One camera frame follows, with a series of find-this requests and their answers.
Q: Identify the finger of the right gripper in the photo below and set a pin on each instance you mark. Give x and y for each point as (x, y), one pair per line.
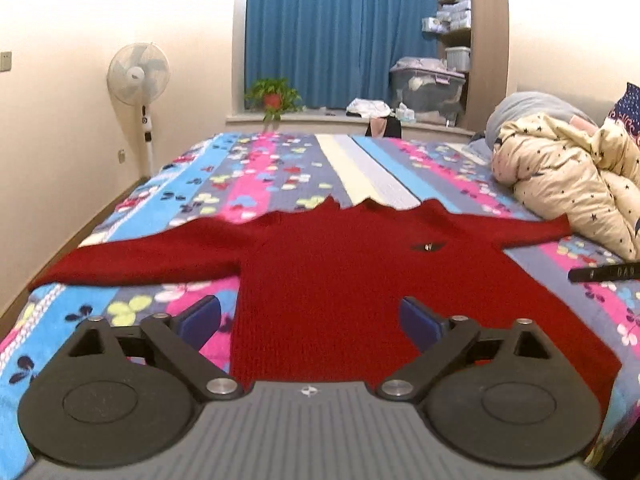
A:
(605, 273)

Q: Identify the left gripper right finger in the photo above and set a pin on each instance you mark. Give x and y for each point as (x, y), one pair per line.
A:
(446, 345)

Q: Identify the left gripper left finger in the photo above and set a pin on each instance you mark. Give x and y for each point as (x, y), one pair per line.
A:
(173, 343)

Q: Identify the red knit sweater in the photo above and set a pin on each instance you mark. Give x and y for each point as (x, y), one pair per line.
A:
(320, 289)

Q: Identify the white clothes pile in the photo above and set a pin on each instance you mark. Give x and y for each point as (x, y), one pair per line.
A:
(368, 109)

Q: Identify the cream star-print duvet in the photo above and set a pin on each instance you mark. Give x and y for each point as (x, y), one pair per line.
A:
(588, 173)

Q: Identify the floral striped bed blanket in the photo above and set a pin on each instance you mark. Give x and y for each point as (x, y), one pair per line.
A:
(241, 175)

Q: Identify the grey pillow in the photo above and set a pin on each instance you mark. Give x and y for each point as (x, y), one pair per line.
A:
(525, 103)

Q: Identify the dark chair back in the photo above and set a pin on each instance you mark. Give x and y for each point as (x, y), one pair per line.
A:
(384, 127)

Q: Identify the tissue pack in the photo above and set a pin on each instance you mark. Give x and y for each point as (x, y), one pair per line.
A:
(404, 113)

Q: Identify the clear plastic storage bin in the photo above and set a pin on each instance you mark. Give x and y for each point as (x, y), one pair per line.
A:
(427, 86)

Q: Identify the green potted plant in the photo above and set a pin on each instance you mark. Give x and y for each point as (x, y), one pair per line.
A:
(274, 97)

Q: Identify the small clear shelf box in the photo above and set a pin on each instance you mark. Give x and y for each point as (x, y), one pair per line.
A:
(458, 59)

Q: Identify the wooden bookshelf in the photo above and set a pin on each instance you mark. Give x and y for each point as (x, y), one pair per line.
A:
(487, 80)

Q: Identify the stacked white shelf boxes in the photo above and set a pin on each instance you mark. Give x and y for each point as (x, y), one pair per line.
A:
(449, 18)

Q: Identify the blue window curtain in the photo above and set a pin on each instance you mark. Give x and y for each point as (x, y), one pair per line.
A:
(334, 51)

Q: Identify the white pedestal fan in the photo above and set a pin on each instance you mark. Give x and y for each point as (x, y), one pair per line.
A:
(137, 76)

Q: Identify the beige wall switch plate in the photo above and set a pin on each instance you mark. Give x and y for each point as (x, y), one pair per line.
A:
(5, 61)

